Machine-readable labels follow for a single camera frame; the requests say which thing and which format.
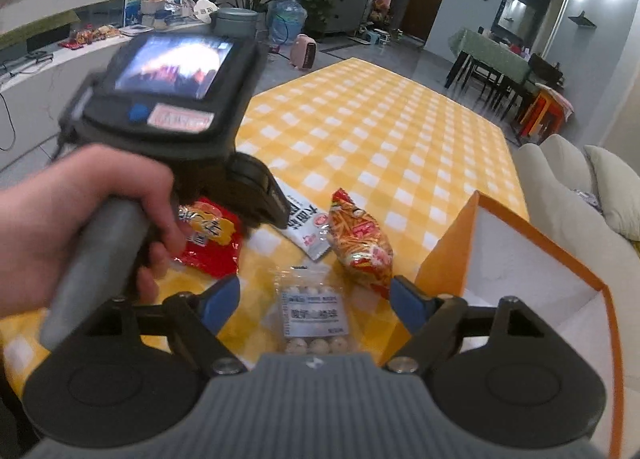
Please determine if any beige sofa cushion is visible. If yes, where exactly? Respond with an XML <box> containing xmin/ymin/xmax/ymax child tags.
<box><xmin>584</xmin><ymin>145</ymin><xmax>640</xmax><ymax>243</ymax></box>

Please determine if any red chip bag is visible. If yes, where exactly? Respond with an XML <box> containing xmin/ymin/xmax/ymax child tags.
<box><xmin>172</xmin><ymin>198</ymin><xmax>245</xmax><ymax>278</ymax></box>

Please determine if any pink space heater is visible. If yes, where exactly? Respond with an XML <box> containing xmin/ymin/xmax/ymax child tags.
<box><xmin>288</xmin><ymin>34</ymin><xmax>321</xmax><ymax>72</ymax></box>

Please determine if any blue water bottle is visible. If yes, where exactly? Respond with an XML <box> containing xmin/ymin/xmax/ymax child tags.
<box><xmin>267</xmin><ymin>0</ymin><xmax>308</xmax><ymax>46</ymax></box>

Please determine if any striped stick snack bag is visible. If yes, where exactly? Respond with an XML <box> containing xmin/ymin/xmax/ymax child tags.
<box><xmin>327</xmin><ymin>188</ymin><xmax>396</xmax><ymax>301</ymax></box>

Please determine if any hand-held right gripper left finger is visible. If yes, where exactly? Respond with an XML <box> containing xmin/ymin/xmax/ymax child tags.
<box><xmin>84</xmin><ymin>274</ymin><xmax>248</xmax><ymax>376</ymax></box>

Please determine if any dining table with green cloth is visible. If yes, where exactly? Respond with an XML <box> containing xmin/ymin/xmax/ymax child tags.
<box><xmin>446</xmin><ymin>28</ymin><xmax>539</xmax><ymax>104</ymax></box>

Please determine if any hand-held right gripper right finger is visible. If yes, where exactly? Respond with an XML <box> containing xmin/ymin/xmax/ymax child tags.
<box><xmin>385</xmin><ymin>276</ymin><xmax>549</xmax><ymax>373</ymax></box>

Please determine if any yellow checked tablecloth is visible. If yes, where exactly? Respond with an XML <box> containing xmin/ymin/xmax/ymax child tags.
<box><xmin>0</xmin><ymin>57</ymin><xmax>531</xmax><ymax>400</ymax></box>

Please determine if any small white step stool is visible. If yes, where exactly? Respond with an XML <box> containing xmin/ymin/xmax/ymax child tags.
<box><xmin>360</xmin><ymin>26</ymin><xmax>394</xmax><ymax>46</ymax></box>

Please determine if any clear pack of white balls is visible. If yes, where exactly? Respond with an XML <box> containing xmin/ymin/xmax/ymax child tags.
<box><xmin>274</xmin><ymin>264</ymin><xmax>351</xmax><ymax>356</ymax></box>

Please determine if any orange plastic stool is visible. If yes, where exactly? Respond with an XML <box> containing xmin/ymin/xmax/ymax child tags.
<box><xmin>517</xmin><ymin>84</ymin><xmax>574</xmax><ymax>140</ymax></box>

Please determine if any pile of small packets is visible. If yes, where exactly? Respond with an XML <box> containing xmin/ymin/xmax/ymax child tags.
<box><xmin>59</xmin><ymin>25</ymin><xmax>122</xmax><ymax>50</ymax></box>

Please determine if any person's left hand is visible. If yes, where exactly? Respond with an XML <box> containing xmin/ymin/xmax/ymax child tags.
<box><xmin>0</xmin><ymin>143</ymin><xmax>188</xmax><ymax>323</ymax></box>

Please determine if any orange and white cardboard box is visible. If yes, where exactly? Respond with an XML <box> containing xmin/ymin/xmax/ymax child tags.
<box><xmin>415</xmin><ymin>191</ymin><xmax>629</xmax><ymax>459</ymax></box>

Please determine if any white snack packet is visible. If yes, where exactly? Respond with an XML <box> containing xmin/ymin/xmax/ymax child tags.
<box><xmin>277</xmin><ymin>184</ymin><xmax>334</xmax><ymax>261</ymax></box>

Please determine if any grey trash bin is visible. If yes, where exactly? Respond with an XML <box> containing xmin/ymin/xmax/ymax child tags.
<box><xmin>210</xmin><ymin>8</ymin><xmax>261</xmax><ymax>40</ymax></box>

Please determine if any beige sofa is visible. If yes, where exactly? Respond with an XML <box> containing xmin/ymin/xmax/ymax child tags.
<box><xmin>515</xmin><ymin>134</ymin><xmax>640</xmax><ymax>459</ymax></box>

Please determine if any black dining chair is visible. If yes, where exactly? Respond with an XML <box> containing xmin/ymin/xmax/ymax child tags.
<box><xmin>520</xmin><ymin>54</ymin><xmax>566</xmax><ymax>90</ymax></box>

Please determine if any white printed bag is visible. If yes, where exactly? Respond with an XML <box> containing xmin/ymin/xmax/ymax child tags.
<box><xmin>187</xmin><ymin>0</ymin><xmax>220</xmax><ymax>24</ymax></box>

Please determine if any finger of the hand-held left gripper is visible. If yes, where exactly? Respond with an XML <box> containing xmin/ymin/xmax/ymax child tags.
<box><xmin>227</xmin><ymin>151</ymin><xmax>292</xmax><ymax>231</ymax></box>

